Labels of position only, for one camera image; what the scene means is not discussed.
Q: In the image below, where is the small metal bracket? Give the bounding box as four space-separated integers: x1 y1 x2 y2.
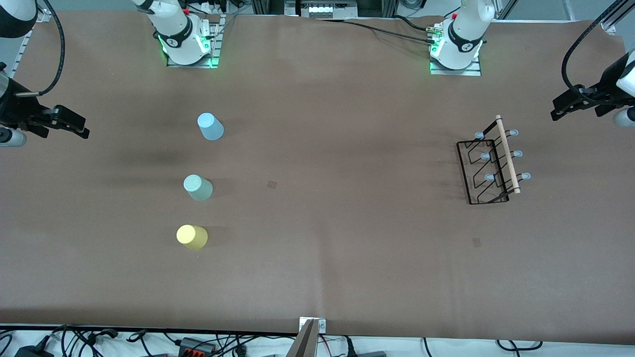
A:
299 317 327 334

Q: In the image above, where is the brown table mat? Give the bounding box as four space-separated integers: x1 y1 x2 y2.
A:
0 11 635 345

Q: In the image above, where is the thin black cable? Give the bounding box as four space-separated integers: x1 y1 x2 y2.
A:
316 18 437 46

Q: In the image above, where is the black orange connector block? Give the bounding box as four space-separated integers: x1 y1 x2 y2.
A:
178 337 217 356

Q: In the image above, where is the grey camera mount pole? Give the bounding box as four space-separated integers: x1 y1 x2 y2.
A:
285 319 319 357

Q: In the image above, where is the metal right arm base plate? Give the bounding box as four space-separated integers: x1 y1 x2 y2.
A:
166 14 222 68

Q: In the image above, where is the yellow plastic cup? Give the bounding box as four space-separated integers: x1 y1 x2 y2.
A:
176 224 209 250

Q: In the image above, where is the black wire cup holder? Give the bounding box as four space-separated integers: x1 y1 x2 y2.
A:
456 115 532 205

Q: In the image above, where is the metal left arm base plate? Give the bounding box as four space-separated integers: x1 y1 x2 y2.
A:
430 56 482 76

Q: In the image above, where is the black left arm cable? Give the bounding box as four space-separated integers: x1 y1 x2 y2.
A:
561 0 631 95

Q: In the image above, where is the white electronic device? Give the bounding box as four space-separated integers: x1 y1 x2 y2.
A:
300 0 358 18

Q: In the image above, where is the light blue plastic cup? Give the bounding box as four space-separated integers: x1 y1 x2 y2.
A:
197 113 225 141

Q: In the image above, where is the black cable loop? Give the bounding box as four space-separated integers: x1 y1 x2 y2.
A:
496 339 544 352

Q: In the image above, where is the mint green plastic cup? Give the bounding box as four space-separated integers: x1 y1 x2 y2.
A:
183 174 213 202

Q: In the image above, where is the aluminium frame rack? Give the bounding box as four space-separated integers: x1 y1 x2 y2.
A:
252 0 397 19

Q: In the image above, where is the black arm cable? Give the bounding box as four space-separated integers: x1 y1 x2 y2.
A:
561 0 631 95
14 0 66 97

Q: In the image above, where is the thick black cable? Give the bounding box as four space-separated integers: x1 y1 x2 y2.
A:
394 15 440 33

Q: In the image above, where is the black power adapter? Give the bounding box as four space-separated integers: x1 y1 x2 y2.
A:
14 345 54 357

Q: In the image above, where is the tangled black cable bundle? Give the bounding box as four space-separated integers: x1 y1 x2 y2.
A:
0 325 167 357

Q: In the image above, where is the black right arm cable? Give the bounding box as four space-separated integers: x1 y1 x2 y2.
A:
14 0 66 97

